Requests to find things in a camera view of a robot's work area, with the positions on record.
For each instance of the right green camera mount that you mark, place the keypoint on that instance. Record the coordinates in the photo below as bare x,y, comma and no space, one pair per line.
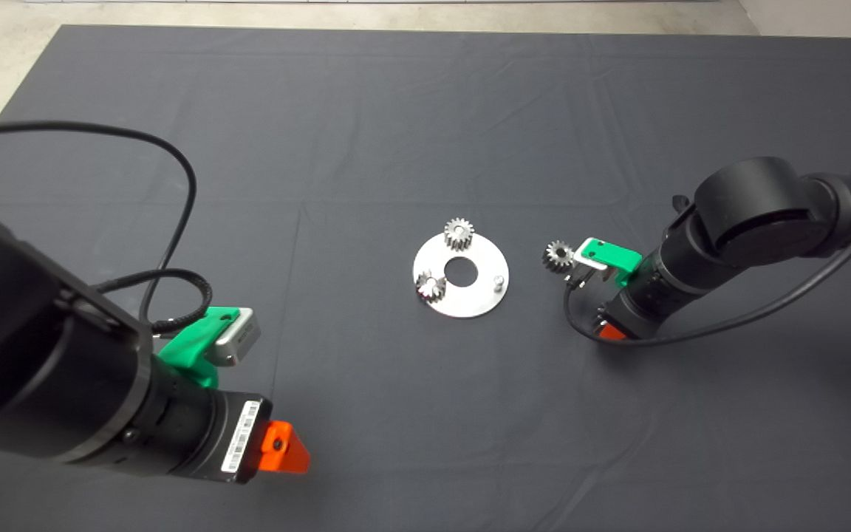
614,255

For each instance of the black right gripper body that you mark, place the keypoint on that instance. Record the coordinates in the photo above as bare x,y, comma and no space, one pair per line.
636,318

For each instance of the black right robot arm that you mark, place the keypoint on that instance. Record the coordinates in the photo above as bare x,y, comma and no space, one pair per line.
758,207

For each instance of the left green camera mount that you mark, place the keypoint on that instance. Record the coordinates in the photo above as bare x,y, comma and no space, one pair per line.
189,355

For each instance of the silver camera box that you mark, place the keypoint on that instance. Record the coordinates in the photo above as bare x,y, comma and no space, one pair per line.
241,340
586,260

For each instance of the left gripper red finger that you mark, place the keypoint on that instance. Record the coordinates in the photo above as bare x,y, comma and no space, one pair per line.
284,451

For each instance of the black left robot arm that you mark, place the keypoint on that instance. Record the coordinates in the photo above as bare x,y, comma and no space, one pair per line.
26,355

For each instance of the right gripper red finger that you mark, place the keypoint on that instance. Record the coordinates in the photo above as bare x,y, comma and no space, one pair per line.
610,332

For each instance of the left silver camera box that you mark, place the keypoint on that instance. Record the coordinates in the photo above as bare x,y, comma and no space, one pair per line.
241,340

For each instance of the round metal plate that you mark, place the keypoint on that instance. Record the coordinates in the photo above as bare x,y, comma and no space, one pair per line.
470,303

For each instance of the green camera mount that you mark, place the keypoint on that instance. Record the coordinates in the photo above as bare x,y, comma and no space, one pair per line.
189,355
614,255

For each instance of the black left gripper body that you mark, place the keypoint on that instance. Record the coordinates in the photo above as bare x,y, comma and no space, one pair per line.
237,436

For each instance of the small steel gear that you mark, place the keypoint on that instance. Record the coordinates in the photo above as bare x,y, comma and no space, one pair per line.
459,242
552,260
434,292

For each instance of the dark grey table cloth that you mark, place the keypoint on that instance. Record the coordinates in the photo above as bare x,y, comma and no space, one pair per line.
396,111

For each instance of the right silver camera box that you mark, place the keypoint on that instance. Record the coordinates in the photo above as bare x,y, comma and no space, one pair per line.
586,260

